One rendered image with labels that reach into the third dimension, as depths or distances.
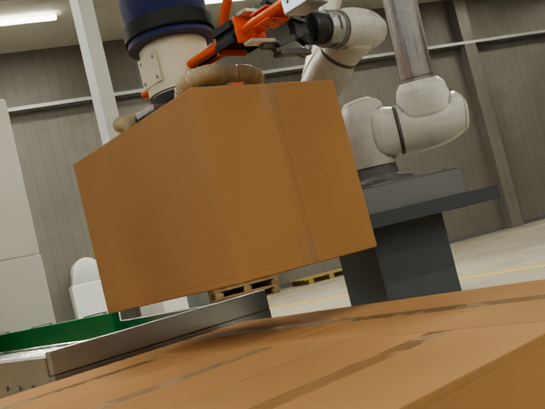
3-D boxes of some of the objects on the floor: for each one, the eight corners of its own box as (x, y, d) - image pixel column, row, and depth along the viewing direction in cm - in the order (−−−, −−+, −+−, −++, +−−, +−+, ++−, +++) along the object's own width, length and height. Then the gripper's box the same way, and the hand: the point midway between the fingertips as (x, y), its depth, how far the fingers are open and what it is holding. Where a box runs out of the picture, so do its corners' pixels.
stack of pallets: (267, 293, 1373) (255, 247, 1379) (283, 291, 1293) (271, 243, 1299) (204, 309, 1328) (193, 262, 1334) (216, 309, 1248) (204, 258, 1254)
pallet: (341, 273, 1430) (340, 268, 1431) (360, 270, 1355) (358, 264, 1356) (287, 287, 1388) (286, 281, 1389) (303, 286, 1313) (302, 280, 1314)
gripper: (320, -16, 169) (243, -23, 154) (341, 61, 168) (265, 63, 153) (299, -3, 175) (223, -8, 160) (319, 72, 174) (244, 75, 159)
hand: (255, 27), depth 158 cm, fingers closed on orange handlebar, 6 cm apart
